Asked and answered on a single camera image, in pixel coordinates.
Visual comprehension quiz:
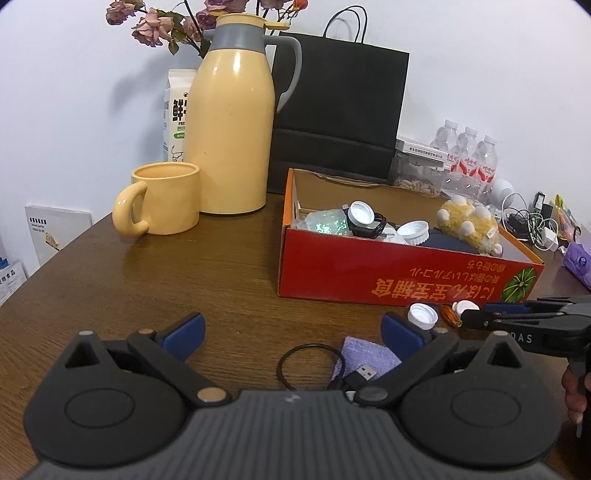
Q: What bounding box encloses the black paper bag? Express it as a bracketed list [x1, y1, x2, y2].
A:
[270, 6, 411, 185]

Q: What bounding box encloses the yellow thermos jug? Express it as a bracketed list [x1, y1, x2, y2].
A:
[185, 13, 303, 215]

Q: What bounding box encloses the clear water bottle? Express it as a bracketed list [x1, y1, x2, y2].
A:
[450, 127, 479, 195]
[431, 119, 460, 160]
[475, 135, 500, 199]

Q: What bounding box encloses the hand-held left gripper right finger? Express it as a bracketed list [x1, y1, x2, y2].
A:
[355, 311, 522, 408]

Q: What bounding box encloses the white robot speaker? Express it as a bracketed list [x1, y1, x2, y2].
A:
[489, 178, 516, 213]

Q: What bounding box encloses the white milk carton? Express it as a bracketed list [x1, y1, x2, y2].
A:
[163, 69, 199, 163]

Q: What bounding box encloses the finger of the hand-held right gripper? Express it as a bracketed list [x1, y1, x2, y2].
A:
[485, 296, 591, 315]
[462, 308, 573, 330]

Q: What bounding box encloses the person's right hand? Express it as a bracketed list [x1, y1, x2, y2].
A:
[561, 364, 590, 425]

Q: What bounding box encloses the white book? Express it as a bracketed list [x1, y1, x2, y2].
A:
[24, 203, 93, 266]

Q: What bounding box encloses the colourful snack bag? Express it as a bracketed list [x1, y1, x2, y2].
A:
[554, 194, 583, 241]

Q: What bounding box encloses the navy blue pouch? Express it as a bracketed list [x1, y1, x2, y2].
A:
[422, 228, 481, 254]

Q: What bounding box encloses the black braided cable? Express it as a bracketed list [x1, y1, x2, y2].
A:
[346, 212, 389, 238]

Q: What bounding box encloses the white flat box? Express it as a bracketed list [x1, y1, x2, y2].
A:
[396, 137, 450, 160]

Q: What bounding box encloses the yellow mug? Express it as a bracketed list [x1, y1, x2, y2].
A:
[112, 162, 201, 238]

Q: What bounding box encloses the white ribbed lid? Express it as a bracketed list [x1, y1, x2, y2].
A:
[397, 220, 431, 245]
[347, 202, 376, 225]

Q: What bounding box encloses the thin black usb cable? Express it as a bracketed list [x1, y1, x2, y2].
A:
[277, 344, 379, 393]

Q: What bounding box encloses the yellow white plush toy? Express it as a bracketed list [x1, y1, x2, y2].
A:
[436, 195, 504, 256]

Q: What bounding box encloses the clear nut container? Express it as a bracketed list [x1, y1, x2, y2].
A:
[390, 150, 446, 198]

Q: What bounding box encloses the red cardboard box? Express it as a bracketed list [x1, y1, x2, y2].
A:
[277, 167, 546, 308]

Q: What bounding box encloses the iridescent plastic bag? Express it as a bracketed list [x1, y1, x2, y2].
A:
[291, 209, 352, 237]

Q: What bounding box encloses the purple tissue pack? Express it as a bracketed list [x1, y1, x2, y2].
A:
[562, 240, 591, 291]

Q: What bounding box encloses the blue white box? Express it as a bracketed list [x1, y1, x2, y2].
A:
[0, 258, 26, 308]

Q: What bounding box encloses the purple knit cloth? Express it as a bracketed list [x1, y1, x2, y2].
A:
[333, 336, 402, 384]

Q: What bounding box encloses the dried rose bouquet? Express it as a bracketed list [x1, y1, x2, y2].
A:
[106, 0, 308, 58]

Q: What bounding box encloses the black charger with cable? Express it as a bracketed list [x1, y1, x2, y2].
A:
[505, 213, 533, 241]

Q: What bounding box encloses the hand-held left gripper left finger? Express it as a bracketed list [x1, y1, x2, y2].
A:
[65, 312, 232, 408]

